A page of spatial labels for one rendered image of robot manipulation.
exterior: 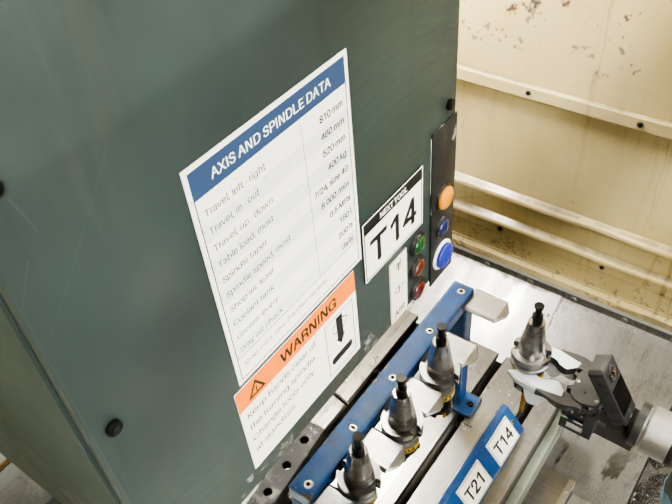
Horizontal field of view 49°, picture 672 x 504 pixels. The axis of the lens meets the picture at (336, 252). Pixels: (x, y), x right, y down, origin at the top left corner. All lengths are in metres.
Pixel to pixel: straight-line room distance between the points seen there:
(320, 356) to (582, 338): 1.19
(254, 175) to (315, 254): 0.12
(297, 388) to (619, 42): 0.96
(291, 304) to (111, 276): 0.19
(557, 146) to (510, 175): 0.15
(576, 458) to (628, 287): 0.39
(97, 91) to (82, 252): 0.08
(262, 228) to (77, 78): 0.19
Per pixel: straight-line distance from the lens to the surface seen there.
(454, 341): 1.22
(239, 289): 0.50
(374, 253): 0.65
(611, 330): 1.78
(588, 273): 1.74
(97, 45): 0.36
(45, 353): 0.41
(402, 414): 1.07
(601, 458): 1.71
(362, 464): 1.02
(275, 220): 0.51
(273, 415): 0.62
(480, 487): 1.40
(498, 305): 1.27
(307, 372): 0.64
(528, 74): 1.50
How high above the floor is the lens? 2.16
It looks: 44 degrees down
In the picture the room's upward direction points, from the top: 6 degrees counter-clockwise
